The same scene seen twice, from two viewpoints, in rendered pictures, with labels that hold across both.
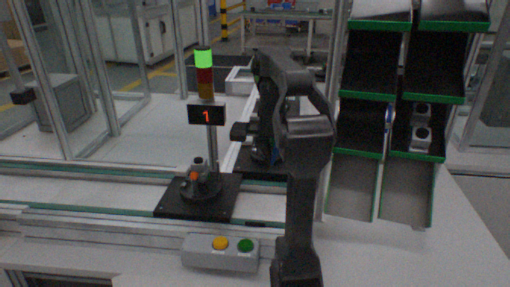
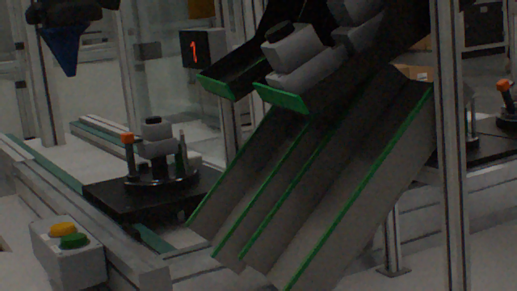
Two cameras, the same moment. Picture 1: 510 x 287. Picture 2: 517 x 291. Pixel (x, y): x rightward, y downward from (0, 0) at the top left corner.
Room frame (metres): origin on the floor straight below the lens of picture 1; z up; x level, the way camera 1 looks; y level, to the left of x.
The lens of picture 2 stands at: (0.31, -1.00, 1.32)
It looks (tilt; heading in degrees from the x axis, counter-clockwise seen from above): 12 degrees down; 55
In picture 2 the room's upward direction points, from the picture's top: 6 degrees counter-clockwise
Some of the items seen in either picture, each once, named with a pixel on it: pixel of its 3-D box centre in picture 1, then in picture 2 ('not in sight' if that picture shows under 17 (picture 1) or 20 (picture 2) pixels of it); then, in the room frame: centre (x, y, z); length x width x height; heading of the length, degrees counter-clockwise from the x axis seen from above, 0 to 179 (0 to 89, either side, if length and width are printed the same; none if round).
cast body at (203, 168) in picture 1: (199, 166); (161, 135); (0.91, 0.18, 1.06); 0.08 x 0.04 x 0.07; 173
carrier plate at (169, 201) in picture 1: (201, 193); (162, 188); (0.90, 0.19, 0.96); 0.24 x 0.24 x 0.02; 83
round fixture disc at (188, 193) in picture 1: (201, 188); (161, 178); (0.90, 0.19, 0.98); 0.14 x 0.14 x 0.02
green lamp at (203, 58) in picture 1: (203, 57); not in sight; (1.02, 0.16, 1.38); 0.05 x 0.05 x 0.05
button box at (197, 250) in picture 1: (221, 251); (65, 250); (0.67, 0.10, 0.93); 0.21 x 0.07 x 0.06; 83
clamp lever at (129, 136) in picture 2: (196, 181); (134, 153); (0.86, 0.19, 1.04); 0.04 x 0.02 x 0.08; 173
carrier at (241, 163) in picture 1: (267, 146); not in sight; (1.13, -0.04, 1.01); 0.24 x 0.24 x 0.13; 83
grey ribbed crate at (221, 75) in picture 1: (218, 73); not in sight; (2.99, 0.35, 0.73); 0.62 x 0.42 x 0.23; 83
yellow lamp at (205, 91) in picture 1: (206, 89); (200, 4); (1.02, 0.16, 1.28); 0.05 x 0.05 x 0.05
